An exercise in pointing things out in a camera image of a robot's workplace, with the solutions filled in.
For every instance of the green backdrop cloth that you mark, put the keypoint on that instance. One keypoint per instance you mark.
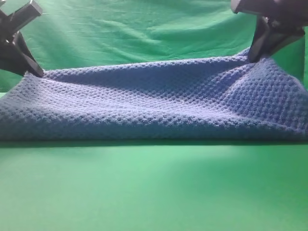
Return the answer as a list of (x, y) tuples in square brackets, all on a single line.
[(78, 41)]

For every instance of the blue waffle-weave towel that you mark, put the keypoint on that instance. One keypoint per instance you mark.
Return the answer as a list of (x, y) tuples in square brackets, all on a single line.
[(213, 98)]

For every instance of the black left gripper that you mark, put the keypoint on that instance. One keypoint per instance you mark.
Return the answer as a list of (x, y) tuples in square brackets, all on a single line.
[(279, 23)]

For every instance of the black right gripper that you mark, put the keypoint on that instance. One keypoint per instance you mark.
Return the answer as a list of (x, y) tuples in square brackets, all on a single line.
[(15, 57)]

